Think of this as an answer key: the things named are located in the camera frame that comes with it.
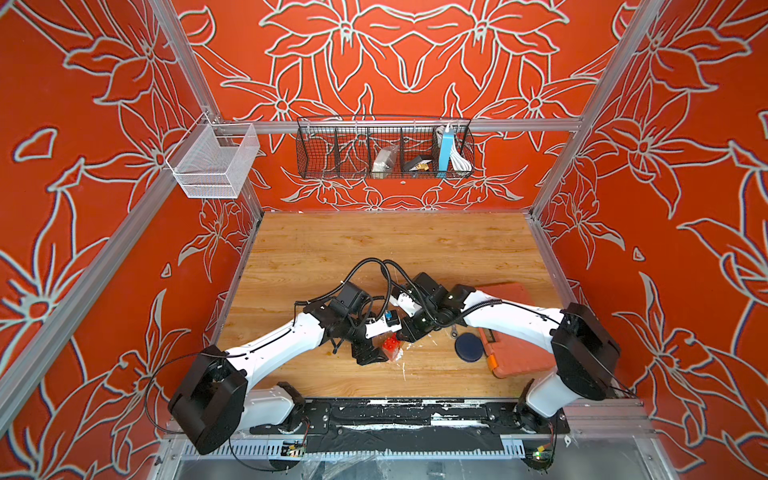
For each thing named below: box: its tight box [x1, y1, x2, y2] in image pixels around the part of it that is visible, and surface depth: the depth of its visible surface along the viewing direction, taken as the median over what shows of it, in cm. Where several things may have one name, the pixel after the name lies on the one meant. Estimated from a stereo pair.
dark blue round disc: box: [454, 332, 484, 363], surface depth 85 cm
